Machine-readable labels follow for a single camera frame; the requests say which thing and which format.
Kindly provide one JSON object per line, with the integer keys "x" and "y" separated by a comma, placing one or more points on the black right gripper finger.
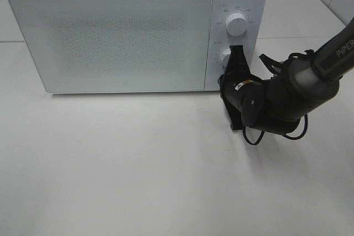
{"x": 237, "y": 56}

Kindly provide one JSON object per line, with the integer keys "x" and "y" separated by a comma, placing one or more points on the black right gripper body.
{"x": 242, "y": 94}

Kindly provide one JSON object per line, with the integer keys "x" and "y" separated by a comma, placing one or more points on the white microwave knob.
{"x": 224, "y": 57}
{"x": 236, "y": 24}

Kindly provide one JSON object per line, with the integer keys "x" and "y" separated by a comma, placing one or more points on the white microwave door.
{"x": 99, "y": 46}

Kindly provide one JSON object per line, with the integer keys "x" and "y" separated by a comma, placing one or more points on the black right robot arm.
{"x": 299, "y": 85}

